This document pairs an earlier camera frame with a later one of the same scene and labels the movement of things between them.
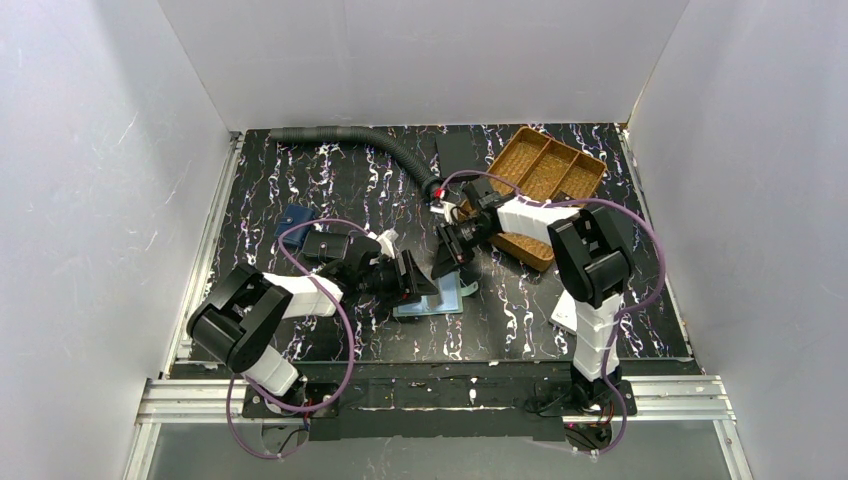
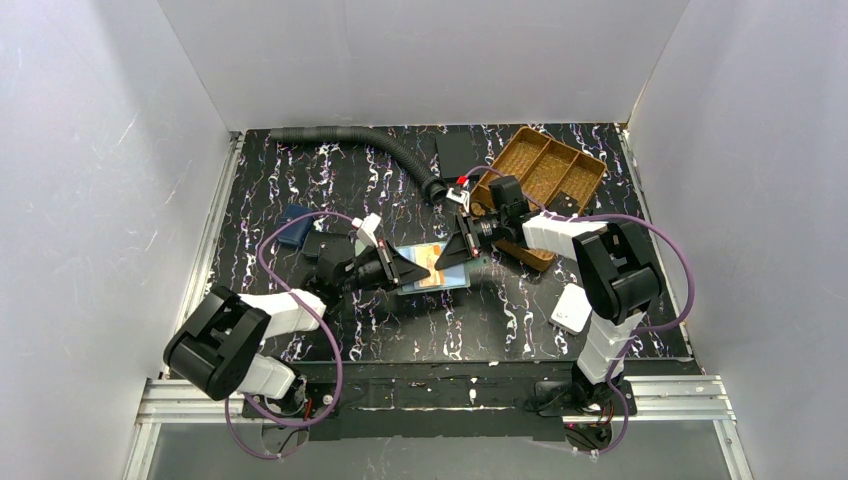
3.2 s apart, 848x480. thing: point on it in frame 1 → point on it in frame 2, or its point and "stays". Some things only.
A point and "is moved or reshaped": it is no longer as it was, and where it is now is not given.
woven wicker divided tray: (540, 167) stays
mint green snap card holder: (448, 300) is moved or reshaped
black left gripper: (407, 279) stays
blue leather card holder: (294, 215) stays
